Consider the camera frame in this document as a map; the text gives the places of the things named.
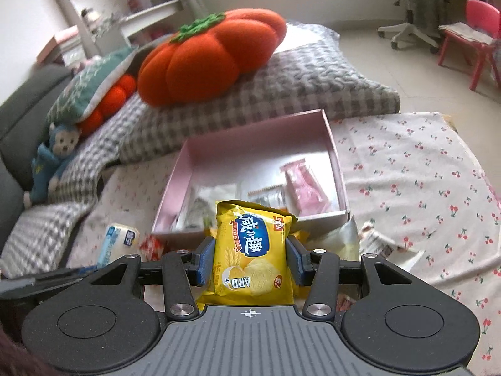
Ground large orange pumpkin cushion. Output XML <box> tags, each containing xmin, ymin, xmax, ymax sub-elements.
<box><xmin>138</xmin><ymin>9</ymin><xmax>287</xmax><ymax>106</ymax></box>

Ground white snack packet dark print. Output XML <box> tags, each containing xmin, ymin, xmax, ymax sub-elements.
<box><xmin>358</xmin><ymin>221</ymin><xmax>425</xmax><ymax>271</ymax></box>

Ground blue monkey plush toy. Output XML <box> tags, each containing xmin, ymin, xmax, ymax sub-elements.
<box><xmin>23</xmin><ymin>123</ymin><xmax>82</xmax><ymax>206</ymax></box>

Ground folded papers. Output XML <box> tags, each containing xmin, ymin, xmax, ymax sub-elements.
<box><xmin>438</xmin><ymin>21</ymin><xmax>496</xmax><ymax>44</ymax></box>

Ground dark grey sofa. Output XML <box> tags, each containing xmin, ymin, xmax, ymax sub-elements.
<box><xmin>0</xmin><ymin>63</ymin><xmax>75</xmax><ymax>251</ymax></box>

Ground small clear brown snack packet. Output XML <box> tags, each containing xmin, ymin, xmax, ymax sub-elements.
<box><xmin>247</xmin><ymin>186</ymin><xmax>286</xmax><ymax>209</ymax></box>

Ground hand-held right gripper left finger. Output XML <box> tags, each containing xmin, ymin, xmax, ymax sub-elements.
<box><xmin>80</xmin><ymin>237</ymin><xmax>217</xmax><ymax>320</ymax></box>

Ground pink cardboard box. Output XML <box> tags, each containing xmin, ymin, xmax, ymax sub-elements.
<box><xmin>151</xmin><ymin>109</ymin><xmax>351</xmax><ymax>243</ymax></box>

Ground cherry print bed sheet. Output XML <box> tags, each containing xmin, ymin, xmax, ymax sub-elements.
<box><xmin>65</xmin><ymin>112</ymin><xmax>501</xmax><ymax>373</ymax></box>

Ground pink plastic child chair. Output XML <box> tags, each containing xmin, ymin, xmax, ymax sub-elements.
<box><xmin>437</xmin><ymin>0</ymin><xmax>501</xmax><ymax>91</ymax></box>

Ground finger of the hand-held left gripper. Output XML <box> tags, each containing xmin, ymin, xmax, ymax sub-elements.
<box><xmin>33</xmin><ymin>266</ymin><xmax>98</xmax><ymax>288</ymax></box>

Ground teal leaf-pattern pillow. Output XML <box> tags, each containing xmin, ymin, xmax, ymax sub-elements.
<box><xmin>46</xmin><ymin>46</ymin><xmax>139</xmax><ymax>126</ymax></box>

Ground pink snack packet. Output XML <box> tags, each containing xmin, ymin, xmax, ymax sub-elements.
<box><xmin>280</xmin><ymin>158</ymin><xmax>331</xmax><ymax>212</ymax></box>

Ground stack of books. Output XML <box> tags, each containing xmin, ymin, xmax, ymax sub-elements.
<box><xmin>36</xmin><ymin>25</ymin><xmax>81</xmax><ymax>63</ymax></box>

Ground white shelf unit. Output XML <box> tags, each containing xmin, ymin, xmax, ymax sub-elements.
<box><xmin>39</xmin><ymin>0</ymin><xmax>184</xmax><ymax>59</ymax></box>

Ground small yellow blue-label snack packet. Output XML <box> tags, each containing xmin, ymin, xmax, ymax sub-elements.
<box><xmin>194</xmin><ymin>200</ymin><xmax>299</xmax><ymax>306</ymax></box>

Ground white roll cake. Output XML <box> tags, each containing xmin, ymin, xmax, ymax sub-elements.
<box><xmin>96</xmin><ymin>223</ymin><xmax>139</xmax><ymax>267</ymax></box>

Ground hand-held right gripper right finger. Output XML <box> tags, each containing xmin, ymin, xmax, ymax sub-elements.
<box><xmin>287</xmin><ymin>235</ymin><xmax>423</xmax><ymax>319</ymax></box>

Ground red flower-print candy packet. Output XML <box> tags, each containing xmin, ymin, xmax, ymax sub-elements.
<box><xmin>139</xmin><ymin>235</ymin><xmax>169</xmax><ymax>259</ymax></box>

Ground small orange pumpkin cushion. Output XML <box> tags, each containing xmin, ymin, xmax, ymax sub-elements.
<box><xmin>76</xmin><ymin>74</ymin><xmax>137</xmax><ymax>134</ymax></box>

